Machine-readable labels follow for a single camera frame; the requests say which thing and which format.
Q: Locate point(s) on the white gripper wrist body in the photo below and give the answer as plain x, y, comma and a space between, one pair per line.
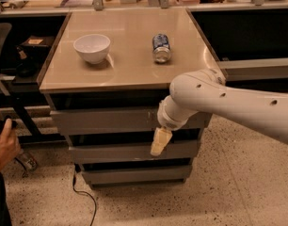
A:
166, 119

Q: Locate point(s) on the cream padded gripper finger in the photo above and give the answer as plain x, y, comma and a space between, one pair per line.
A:
161, 138

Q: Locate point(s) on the grey top drawer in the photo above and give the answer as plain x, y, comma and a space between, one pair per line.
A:
105, 120

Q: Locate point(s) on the grey drawer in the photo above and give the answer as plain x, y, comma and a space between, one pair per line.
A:
105, 120
132, 152
126, 176

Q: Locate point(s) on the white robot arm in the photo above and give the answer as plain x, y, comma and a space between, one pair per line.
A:
205, 91

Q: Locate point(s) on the grey middle drawer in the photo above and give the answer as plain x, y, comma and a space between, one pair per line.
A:
132, 152

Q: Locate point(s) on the grey bottom drawer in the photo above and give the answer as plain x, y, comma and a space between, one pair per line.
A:
126, 176

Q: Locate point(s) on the grey drawer cabinet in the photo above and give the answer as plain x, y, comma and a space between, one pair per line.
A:
128, 77

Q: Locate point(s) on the person's hand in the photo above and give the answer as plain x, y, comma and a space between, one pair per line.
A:
9, 144

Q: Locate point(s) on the blue soda can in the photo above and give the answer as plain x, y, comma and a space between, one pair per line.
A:
160, 48

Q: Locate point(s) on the white bowl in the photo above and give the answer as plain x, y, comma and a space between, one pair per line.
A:
92, 48

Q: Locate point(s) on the clear plastic bottle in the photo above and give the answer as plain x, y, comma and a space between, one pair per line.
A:
27, 160

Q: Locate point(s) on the black box with label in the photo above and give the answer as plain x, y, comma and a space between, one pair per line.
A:
38, 42

